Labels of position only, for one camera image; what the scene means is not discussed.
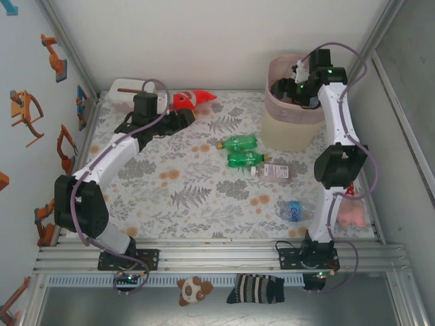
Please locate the green bottle yellow cap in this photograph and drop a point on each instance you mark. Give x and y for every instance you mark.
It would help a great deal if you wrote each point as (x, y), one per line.
(239, 142)
(246, 159)

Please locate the pink label square bottle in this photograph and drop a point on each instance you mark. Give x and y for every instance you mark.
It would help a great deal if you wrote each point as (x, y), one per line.
(275, 172)

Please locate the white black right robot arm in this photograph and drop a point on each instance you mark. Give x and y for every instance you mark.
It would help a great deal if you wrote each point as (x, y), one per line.
(336, 119)

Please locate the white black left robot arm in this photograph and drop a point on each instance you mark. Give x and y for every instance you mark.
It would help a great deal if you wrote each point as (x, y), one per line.
(108, 159)

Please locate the beige mesh bin pink liner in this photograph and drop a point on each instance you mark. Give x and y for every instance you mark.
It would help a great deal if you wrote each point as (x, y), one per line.
(289, 130)

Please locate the white pink tissue box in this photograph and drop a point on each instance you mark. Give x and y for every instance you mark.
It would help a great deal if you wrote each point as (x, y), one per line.
(124, 86)

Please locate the floral tablecloth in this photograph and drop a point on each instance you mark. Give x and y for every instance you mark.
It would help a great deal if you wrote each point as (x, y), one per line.
(204, 227)

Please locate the Ganten water bottle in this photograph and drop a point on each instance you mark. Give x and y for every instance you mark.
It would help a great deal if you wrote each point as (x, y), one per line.
(294, 210)

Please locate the pink plush toy red hat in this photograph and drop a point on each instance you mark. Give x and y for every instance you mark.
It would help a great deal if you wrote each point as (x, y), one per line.
(350, 210)

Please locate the small circuit board green LED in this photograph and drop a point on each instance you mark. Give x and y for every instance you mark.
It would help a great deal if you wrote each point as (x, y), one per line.
(321, 274)
(129, 278)

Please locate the brown white panda plush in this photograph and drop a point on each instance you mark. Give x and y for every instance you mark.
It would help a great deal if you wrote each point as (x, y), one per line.
(192, 290)

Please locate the black white striped sock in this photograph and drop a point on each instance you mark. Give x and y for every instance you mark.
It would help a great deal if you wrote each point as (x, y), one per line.
(255, 288)

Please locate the blue orange wall sticker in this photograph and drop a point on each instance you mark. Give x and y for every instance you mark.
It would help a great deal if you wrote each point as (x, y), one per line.
(81, 107)

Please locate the orange claw wall sticker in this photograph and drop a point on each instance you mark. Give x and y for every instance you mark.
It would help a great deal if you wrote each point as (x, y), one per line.
(23, 113)

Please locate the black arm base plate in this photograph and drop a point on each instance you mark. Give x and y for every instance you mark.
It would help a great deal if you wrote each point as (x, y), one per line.
(153, 259)
(289, 259)

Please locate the aluminium profile frame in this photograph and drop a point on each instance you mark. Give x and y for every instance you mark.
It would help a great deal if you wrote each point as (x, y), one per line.
(221, 258)

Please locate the small orange wall sticker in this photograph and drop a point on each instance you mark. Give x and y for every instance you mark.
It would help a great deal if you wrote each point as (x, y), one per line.
(3, 180)

